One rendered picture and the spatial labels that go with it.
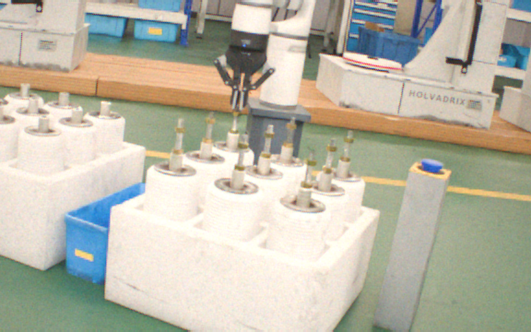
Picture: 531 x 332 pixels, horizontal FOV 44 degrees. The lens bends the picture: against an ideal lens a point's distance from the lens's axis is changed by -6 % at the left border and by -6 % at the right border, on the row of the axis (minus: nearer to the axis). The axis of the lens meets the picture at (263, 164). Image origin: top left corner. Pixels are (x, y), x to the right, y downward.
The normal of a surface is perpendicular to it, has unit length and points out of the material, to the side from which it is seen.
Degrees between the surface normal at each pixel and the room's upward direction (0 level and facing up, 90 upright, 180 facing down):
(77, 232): 92
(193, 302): 90
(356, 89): 90
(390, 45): 92
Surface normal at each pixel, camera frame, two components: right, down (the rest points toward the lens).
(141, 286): -0.37, 0.18
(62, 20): 0.12, 0.27
